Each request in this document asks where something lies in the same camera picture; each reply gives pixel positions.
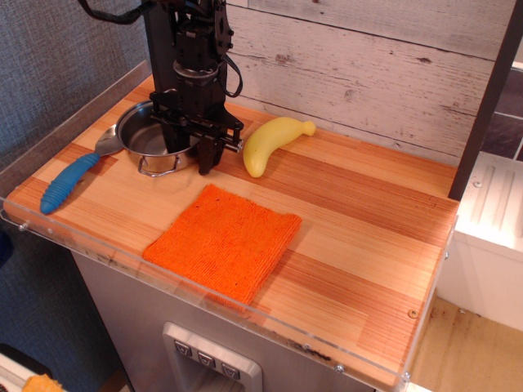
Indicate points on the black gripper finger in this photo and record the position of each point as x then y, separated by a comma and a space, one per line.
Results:
175, 138
210, 152

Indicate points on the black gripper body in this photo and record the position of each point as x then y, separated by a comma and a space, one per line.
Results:
197, 103

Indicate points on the small steel pot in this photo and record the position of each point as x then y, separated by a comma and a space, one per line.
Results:
141, 134

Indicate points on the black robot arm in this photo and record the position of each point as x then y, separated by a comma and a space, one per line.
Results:
188, 43

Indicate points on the orange knitted towel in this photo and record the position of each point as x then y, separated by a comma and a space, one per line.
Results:
225, 243

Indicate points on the yellow plastic banana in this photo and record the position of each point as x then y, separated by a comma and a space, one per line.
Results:
269, 137

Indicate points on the grey toy fridge cabinet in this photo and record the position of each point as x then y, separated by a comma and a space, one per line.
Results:
134, 312

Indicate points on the silver dispenser button panel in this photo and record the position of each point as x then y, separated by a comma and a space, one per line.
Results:
199, 364

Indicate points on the orange object bottom left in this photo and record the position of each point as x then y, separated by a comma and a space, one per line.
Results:
38, 383

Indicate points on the white toy sink unit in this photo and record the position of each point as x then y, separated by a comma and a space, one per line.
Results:
482, 271

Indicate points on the blue handled metal spoon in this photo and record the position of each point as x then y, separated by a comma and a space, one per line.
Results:
63, 185

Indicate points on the dark left shelf post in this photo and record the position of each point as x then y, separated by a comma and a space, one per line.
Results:
160, 38

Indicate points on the dark shelf post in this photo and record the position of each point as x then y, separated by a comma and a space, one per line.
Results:
160, 38
502, 66

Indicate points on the dark right shelf post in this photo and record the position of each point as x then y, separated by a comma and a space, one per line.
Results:
502, 66

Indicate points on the clear acrylic guard rail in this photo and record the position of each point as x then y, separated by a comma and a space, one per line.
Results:
341, 311

